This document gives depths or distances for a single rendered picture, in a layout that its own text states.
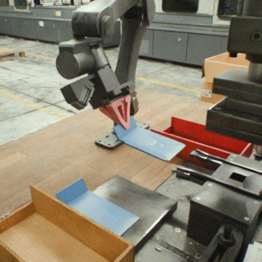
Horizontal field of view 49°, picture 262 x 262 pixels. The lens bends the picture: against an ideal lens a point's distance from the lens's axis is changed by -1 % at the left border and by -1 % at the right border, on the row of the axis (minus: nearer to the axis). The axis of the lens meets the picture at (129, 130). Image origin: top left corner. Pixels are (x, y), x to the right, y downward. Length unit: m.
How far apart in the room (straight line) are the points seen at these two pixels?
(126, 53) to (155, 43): 5.30
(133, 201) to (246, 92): 0.30
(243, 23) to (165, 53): 5.58
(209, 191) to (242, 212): 0.07
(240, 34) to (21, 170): 0.59
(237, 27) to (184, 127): 0.49
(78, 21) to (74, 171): 0.35
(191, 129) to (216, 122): 0.42
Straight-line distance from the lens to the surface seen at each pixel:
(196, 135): 0.88
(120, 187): 0.65
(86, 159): 0.79
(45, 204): 0.58
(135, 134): 0.68
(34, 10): 9.24
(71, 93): 0.61
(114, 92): 0.63
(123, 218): 0.56
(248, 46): 0.45
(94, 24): 0.64
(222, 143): 0.86
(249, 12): 0.46
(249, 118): 0.45
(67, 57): 0.60
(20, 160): 0.83
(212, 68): 2.93
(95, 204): 0.60
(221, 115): 0.46
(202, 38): 5.58
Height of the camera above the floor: 1.30
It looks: 25 degrees down
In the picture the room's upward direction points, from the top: straight up
